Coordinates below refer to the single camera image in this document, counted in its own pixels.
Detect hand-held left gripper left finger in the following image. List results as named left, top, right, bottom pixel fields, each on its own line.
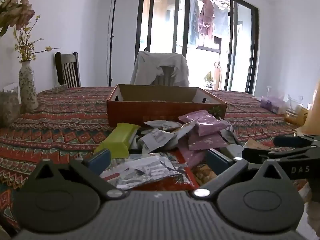
left=30, top=148, right=130, bottom=202

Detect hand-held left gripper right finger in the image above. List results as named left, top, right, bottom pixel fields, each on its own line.
left=191, top=148, right=293, bottom=202

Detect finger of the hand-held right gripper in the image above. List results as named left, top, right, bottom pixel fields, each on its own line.
left=273, top=134, right=320, bottom=148
left=242, top=147, right=300, bottom=166

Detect purple snack packet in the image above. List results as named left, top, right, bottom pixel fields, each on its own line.
left=187, top=132, right=228, bottom=151
left=178, top=110, right=232, bottom=137
left=178, top=140, right=209, bottom=167

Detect silver grey printed snack packet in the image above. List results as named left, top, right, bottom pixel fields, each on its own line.
left=100, top=154, right=183, bottom=190

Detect orange cardboard box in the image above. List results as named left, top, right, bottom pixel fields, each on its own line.
left=106, top=84, right=228, bottom=128

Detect person's right forearm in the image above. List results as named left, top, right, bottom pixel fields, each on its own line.
left=306, top=200, right=320, bottom=240

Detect tan snack packet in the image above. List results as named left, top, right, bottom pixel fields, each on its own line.
left=243, top=137, right=272, bottom=151

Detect glass jar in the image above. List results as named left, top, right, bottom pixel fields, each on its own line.
left=284, top=95, right=308, bottom=125

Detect crumpled silver snack packet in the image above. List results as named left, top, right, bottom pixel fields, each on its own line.
left=220, top=126, right=241, bottom=145

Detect yellow green snack packet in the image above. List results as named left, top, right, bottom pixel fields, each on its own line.
left=94, top=122, right=141, bottom=158

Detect orange tan blurred object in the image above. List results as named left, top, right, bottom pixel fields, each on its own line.
left=299, top=76, right=320, bottom=137

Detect purple tissue pack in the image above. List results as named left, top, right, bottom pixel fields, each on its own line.
left=260, top=95, right=285, bottom=115

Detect white grey printed snack packet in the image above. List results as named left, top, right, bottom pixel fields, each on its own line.
left=140, top=129, right=181, bottom=155

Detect white zigzag edged snack packet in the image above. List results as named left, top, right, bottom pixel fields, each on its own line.
left=144, top=120, right=183, bottom=132

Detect tan upright bag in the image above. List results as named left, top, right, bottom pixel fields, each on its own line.
left=212, top=62, right=223, bottom=90

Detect jacket draped chair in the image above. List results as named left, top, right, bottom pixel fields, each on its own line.
left=152, top=66, right=175, bottom=86

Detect floral ceramic vase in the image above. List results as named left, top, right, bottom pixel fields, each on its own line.
left=19, top=61, right=38, bottom=113

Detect dark wooden slatted chair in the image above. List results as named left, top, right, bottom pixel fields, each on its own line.
left=55, top=52, right=82, bottom=88

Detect grey floral patterned container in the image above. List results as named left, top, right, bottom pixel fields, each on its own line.
left=0, top=90, right=21, bottom=128

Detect white jacket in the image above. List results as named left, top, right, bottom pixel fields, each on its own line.
left=130, top=51, right=190, bottom=87

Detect white paper card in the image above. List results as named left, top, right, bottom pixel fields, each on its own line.
left=3, top=82, right=20, bottom=93

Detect yellow flower branches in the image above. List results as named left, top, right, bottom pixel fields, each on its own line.
left=12, top=15, right=62, bottom=63

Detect light blue hanging garment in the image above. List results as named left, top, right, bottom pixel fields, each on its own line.
left=212, top=2, right=230, bottom=37

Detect blue denim hanging garment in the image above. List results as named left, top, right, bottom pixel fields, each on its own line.
left=189, top=0, right=200, bottom=48

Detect pink artificial flowers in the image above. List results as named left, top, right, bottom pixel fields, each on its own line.
left=0, top=0, right=48, bottom=38

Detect beige hanging garment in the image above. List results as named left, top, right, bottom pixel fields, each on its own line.
left=154, top=0, right=175, bottom=13

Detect black sliding door frame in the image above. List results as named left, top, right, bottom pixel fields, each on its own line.
left=135, top=0, right=259, bottom=94

